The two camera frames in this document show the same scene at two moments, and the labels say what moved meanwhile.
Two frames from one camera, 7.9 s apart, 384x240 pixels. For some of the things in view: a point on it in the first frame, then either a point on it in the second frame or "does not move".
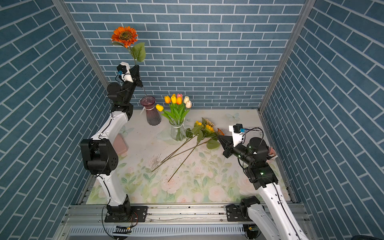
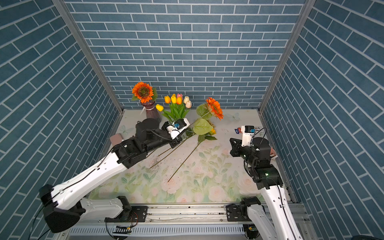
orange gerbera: [219, 131] → [202, 126]
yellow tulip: [160, 108] does not move
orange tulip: [167, 100] does not move
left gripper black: [136, 79] → [174, 141]
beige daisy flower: [208, 122] does not move
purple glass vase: [152, 117] does not move
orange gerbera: [125, 36] → [144, 92]
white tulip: [186, 99] does not move
